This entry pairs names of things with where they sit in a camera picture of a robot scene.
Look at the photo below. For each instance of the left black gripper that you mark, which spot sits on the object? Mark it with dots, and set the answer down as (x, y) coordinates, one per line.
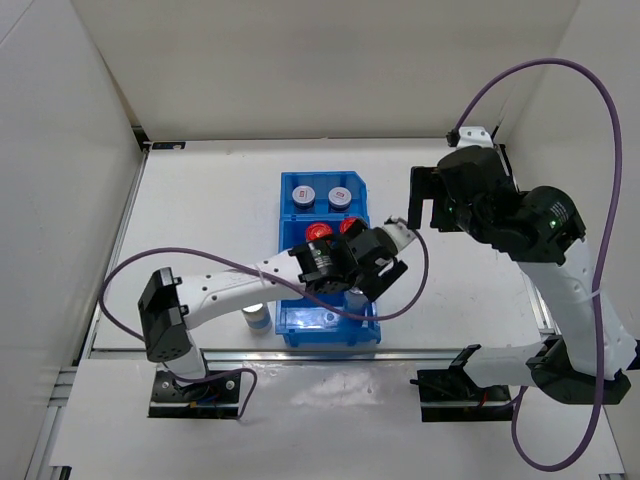
(374, 283)

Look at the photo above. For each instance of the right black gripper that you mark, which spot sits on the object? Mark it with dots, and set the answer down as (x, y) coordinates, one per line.
(426, 183)

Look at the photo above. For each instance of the silver-top bottle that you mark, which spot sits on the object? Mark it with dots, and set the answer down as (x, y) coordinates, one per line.
(257, 318)
(355, 301)

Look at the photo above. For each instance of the red-lid jar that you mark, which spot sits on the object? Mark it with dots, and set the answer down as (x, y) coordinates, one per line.
(350, 225)
(319, 231)

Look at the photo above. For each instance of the white-lid jar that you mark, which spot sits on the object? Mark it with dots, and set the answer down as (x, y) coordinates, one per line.
(339, 199)
(303, 197)

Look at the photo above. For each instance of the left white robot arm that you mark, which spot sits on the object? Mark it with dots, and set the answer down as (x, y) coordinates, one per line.
(170, 307)

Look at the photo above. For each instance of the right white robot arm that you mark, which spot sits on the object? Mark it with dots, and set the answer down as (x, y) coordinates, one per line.
(542, 231)

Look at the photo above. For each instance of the blue three-compartment plastic bin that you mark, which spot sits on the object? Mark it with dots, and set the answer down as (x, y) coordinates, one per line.
(302, 322)

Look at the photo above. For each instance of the small dark label left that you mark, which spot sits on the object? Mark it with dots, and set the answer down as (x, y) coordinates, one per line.
(168, 146)

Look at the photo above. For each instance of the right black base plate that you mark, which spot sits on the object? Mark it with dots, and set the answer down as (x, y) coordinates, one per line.
(451, 397)

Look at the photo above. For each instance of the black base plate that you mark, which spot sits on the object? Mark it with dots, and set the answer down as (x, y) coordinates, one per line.
(451, 397)
(225, 397)

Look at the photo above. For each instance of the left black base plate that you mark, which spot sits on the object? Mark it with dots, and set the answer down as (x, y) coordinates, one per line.
(225, 397)

